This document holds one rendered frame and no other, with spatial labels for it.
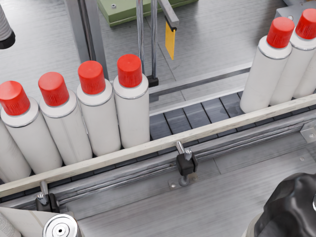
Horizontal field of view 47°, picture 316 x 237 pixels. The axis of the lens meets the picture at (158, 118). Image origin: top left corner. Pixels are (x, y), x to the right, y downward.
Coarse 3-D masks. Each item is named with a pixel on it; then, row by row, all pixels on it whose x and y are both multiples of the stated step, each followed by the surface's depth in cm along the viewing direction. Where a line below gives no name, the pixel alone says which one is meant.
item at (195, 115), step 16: (224, 96) 72; (240, 96) 72; (176, 112) 69; (192, 112) 69; (208, 112) 69; (224, 112) 69; (240, 112) 69; (288, 112) 70; (160, 128) 67; (176, 128) 67; (192, 128) 67; (240, 128) 67; (192, 144) 65; (128, 160) 64; (80, 176) 62; (32, 192) 60
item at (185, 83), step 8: (240, 64) 65; (248, 64) 65; (216, 72) 64; (224, 72) 64; (232, 72) 65; (240, 72) 65; (184, 80) 63; (192, 80) 63; (200, 80) 63; (208, 80) 64; (216, 80) 65; (152, 88) 62; (160, 88) 62; (168, 88) 62; (176, 88) 63; (184, 88) 64; (152, 96) 62
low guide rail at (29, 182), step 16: (256, 112) 65; (272, 112) 66; (208, 128) 63; (224, 128) 64; (144, 144) 61; (160, 144) 61; (96, 160) 60; (112, 160) 60; (32, 176) 58; (48, 176) 58; (64, 176) 59; (0, 192) 57; (16, 192) 58
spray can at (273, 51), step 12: (276, 24) 53; (288, 24) 53; (264, 36) 58; (276, 36) 54; (288, 36) 53; (264, 48) 56; (276, 48) 55; (288, 48) 56; (264, 60) 57; (276, 60) 56; (252, 72) 61; (264, 72) 59; (276, 72) 58; (252, 84) 62; (264, 84) 61; (276, 84) 62; (252, 96) 64; (264, 96) 63; (240, 108) 70; (252, 108) 67
